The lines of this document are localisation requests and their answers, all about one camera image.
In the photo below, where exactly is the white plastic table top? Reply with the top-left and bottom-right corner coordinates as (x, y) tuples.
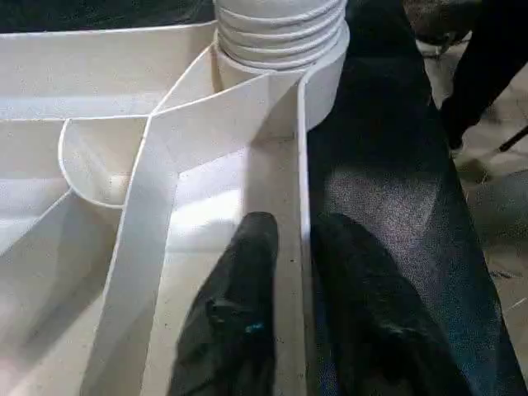
(0, 22), (351, 396)

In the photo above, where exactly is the black metal bar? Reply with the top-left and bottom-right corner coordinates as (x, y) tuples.
(497, 125), (528, 153)

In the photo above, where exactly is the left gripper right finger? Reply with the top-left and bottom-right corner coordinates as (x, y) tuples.
(309, 212), (471, 396)

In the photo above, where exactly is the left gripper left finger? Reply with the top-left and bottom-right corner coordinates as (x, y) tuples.
(168, 211), (280, 396)

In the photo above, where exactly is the white plastic table leg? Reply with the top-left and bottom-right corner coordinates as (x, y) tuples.
(214, 0), (347, 75)

